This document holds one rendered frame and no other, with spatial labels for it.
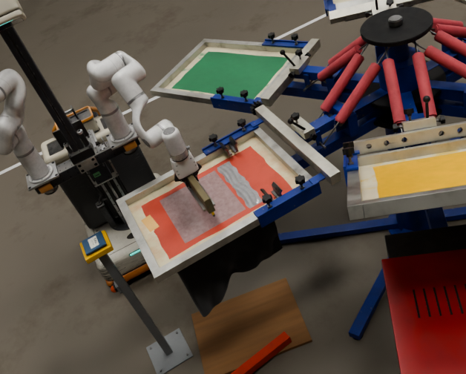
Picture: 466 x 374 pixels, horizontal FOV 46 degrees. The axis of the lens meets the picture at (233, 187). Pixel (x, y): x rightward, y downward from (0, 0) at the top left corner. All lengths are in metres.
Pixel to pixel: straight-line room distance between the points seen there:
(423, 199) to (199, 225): 1.21
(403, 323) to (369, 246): 1.66
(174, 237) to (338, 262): 1.24
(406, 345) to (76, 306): 2.53
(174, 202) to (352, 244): 1.27
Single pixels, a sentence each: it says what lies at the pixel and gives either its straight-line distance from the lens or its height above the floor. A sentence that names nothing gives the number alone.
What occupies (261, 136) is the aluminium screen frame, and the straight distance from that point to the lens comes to 2.67.
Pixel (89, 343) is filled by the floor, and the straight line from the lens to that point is 3.55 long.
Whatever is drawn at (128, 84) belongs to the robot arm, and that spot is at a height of 1.56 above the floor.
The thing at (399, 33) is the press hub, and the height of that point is 1.32.
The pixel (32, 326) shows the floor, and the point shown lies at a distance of 3.88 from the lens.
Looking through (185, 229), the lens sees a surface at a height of 0.96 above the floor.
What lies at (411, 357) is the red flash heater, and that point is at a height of 1.11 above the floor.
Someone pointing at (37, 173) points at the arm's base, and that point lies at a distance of 2.78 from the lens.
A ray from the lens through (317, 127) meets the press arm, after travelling 2.54.
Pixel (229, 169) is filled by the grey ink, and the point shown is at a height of 0.96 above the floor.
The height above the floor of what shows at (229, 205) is 0.96.
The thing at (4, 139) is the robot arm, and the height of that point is 1.45.
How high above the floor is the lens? 2.57
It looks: 40 degrees down
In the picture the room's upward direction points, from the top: 21 degrees counter-clockwise
